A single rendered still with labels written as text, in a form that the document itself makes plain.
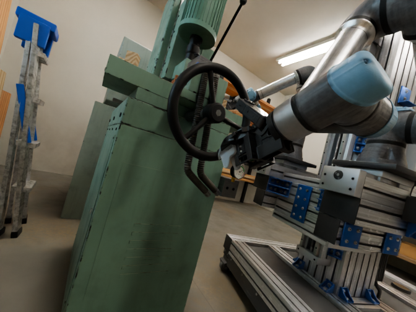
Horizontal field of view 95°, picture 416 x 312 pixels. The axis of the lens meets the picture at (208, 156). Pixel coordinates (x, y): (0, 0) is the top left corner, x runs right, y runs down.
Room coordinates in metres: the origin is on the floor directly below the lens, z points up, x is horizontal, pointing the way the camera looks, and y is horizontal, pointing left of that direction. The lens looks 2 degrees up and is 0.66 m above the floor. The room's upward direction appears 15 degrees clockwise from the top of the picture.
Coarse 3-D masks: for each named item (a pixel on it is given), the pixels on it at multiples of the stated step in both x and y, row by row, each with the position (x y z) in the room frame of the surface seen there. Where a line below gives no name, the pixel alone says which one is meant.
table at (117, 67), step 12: (108, 60) 0.56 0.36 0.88; (120, 60) 0.58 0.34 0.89; (108, 72) 0.57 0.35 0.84; (120, 72) 0.58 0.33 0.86; (132, 72) 0.60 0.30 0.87; (144, 72) 0.62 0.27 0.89; (108, 84) 0.69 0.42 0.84; (120, 84) 0.65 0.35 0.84; (132, 84) 0.61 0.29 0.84; (144, 84) 0.62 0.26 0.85; (156, 84) 0.64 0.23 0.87; (168, 84) 0.66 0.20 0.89; (180, 96) 0.59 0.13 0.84; (192, 96) 0.61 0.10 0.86; (192, 108) 0.70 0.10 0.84; (240, 120) 0.85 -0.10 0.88
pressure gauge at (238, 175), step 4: (232, 168) 0.80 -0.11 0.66; (240, 168) 0.80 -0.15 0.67; (244, 168) 0.81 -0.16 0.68; (232, 172) 0.80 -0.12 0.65; (236, 172) 0.80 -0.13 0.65; (240, 172) 0.81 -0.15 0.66; (244, 172) 0.82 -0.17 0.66; (232, 176) 0.82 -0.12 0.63; (236, 176) 0.80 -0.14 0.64; (240, 176) 0.81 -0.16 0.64; (232, 180) 0.82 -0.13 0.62
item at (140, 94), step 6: (138, 90) 0.62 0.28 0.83; (144, 90) 0.63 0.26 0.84; (132, 96) 0.67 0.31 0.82; (138, 96) 0.62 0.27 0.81; (144, 96) 0.63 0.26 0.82; (150, 96) 0.64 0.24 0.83; (156, 96) 0.65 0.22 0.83; (144, 102) 0.64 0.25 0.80; (150, 102) 0.64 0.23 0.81; (156, 102) 0.65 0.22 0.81; (162, 102) 0.66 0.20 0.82; (162, 108) 0.66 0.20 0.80; (180, 108) 0.70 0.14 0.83; (186, 108) 0.71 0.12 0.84; (180, 114) 0.70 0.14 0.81; (216, 126) 0.79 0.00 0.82; (222, 126) 0.80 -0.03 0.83; (228, 126) 0.82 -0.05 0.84; (222, 132) 0.81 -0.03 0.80; (228, 132) 0.82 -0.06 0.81
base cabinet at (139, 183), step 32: (128, 128) 0.62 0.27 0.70; (128, 160) 0.63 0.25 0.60; (160, 160) 0.69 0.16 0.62; (192, 160) 0.75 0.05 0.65; (96, 192) 0.68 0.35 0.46; (128, 192) 0.65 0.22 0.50; (160, 192) 0.70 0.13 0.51; (192, 192) 0.77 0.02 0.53; (96, 224) 0.61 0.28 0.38; (128, 224) 0.66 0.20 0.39; (160, 224) 0.72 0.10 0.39; (192, 224) 0.79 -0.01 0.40; (96, 256) 0.62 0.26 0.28; (128, 256) 0.68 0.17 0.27; (160, 256) 0.74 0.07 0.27; (192, 256) 0.82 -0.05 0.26; (96, 288) 0.64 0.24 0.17; (128, 288) 0.69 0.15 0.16; (160, 288) 0.76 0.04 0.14
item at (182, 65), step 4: (184, 60) 0.81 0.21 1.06; (188, 60) 0.80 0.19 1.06; (180, 64) 0.85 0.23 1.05; (184, 64) 0.80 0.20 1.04; (176, 68) 0.88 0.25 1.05; (180, 68) 0.84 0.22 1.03; (184, 68) 0.80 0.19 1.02; (176, 72) 0.87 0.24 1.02; (180, 72) 0.82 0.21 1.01; (172, 76) 0.91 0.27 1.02
